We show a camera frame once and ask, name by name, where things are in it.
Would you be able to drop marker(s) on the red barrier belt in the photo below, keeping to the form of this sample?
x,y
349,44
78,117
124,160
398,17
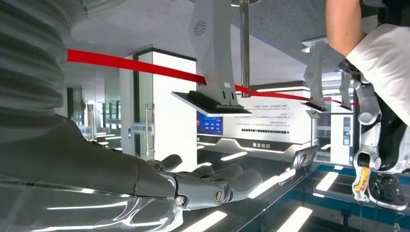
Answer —
x,y
128,64

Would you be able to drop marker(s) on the blue wall display screen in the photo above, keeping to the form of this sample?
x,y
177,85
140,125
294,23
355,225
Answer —
x,y
209,125

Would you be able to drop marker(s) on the chrome stanchion post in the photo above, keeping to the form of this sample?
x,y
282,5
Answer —
x,y
245,48

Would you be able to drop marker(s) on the silver black humanoid robot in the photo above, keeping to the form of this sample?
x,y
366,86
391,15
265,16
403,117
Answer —
x,y
368,105

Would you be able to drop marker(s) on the silver kiosk stand swirl logo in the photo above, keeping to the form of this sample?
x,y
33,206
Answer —
x,y
211,64

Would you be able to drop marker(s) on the person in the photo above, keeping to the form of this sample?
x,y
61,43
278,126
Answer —
x,y
384,64

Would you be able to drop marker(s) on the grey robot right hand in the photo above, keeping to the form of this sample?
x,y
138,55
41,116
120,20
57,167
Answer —
x,y
96,169

